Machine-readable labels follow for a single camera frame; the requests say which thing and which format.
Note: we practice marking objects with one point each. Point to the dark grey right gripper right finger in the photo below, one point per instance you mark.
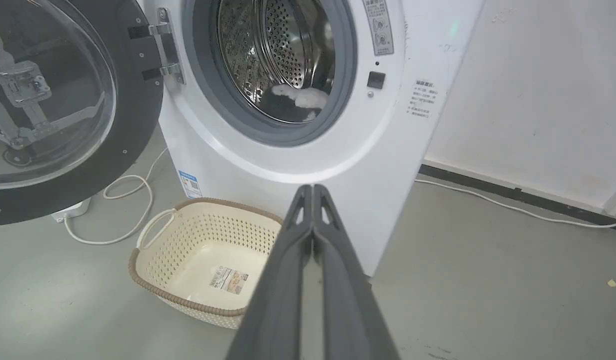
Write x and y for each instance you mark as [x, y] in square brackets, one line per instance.
[348, 300]

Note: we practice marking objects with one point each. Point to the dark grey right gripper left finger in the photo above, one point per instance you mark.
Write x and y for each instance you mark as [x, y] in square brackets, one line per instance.
[277, 300]

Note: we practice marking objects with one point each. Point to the white front-load washing machine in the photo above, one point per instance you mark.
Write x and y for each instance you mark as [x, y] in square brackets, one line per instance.
[378, 140]

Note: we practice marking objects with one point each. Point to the black round washing machine door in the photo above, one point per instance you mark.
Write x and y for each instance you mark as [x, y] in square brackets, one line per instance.
[132, 125]

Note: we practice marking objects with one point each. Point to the chrome door hinge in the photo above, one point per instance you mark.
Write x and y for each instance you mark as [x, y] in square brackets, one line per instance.
[168, 45]

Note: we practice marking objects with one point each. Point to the cream perforated laundry basket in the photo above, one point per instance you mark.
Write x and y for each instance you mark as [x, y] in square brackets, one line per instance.
[197, 260]

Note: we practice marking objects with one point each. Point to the white and dark laundry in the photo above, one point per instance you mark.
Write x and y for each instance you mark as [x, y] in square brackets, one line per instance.
[297, 100]

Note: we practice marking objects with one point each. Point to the white power strip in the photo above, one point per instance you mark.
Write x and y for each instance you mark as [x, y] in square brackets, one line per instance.
[72, 210]

